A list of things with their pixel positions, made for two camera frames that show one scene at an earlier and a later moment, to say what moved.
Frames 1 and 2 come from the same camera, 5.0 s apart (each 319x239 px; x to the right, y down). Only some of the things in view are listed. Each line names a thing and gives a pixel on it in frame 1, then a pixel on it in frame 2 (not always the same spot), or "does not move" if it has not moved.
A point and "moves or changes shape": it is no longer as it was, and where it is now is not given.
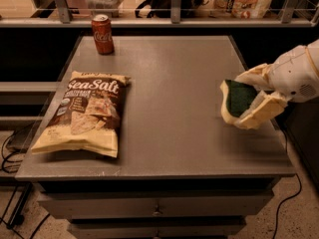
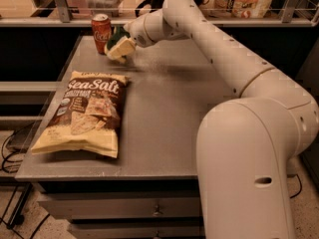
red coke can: [102, 30] does not move
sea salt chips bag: [85, 118] does not move
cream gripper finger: [257, 77] -> [122, 60]
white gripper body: [293, 74] -> [139, 29]
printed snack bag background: [244, 1] does not move
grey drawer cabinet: [182, 169] does not move
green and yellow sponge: [236, 100] moves or changes shape
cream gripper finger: [264, 108] -> [125, 46]
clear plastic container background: [105, 0] does not move
